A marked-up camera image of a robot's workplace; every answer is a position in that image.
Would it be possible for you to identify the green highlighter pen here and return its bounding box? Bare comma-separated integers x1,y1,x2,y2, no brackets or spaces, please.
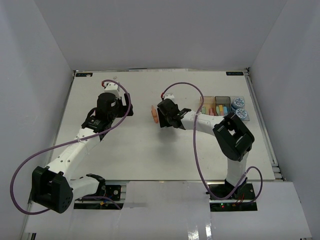
215,106,220,116

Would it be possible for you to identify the amber transparent tray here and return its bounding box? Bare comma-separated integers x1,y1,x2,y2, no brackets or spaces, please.
201,96,218,116

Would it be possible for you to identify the blue highlighter pen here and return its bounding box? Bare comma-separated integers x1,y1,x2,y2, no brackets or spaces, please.
223,106,230,116

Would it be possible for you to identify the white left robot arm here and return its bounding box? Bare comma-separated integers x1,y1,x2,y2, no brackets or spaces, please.
30,80,133,214

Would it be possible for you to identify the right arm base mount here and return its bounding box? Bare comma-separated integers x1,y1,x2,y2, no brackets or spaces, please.
206,183,258,213

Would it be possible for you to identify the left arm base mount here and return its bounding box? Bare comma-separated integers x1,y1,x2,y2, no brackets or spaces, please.
73,184,126,210

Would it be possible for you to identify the grey transparent tray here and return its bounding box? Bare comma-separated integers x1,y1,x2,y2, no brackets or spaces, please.
215,96,235,114

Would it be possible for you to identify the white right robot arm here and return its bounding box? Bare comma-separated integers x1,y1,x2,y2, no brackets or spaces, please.
157,98,255,200

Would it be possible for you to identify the blue-lidded cleaning gel jar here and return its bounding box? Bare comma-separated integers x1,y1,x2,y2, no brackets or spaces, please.
231,97,245,112

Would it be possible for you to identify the orange highlighter pen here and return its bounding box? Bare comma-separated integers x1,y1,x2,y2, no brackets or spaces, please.
218,105,224,116

